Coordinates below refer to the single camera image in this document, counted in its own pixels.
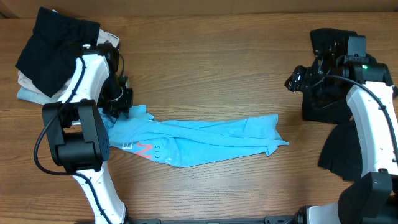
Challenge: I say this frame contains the pale blue folded garment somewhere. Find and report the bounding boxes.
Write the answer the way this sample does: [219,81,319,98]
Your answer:
[17,87,60,105]

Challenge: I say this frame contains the black garment on right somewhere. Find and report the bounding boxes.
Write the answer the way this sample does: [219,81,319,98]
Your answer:
[301,27,398,182]

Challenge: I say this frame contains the light blue printed t-shirt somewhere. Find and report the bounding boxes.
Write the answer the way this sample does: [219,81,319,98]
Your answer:
[101,105,288,167]

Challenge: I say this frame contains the beige folded garment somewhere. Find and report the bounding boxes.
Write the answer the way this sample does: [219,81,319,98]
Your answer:
[18,29,120,98]

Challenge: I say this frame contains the black folded garment on stack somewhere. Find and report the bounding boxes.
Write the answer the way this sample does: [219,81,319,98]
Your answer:
[16,7,100,97]

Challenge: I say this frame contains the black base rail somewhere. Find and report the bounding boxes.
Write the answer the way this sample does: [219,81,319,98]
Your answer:
[126,206,310,224]

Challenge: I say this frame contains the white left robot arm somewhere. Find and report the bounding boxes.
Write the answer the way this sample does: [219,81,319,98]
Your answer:
[38,43,133,223]

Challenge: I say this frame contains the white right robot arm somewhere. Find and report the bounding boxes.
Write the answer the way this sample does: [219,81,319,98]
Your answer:
[285,55,397,223]

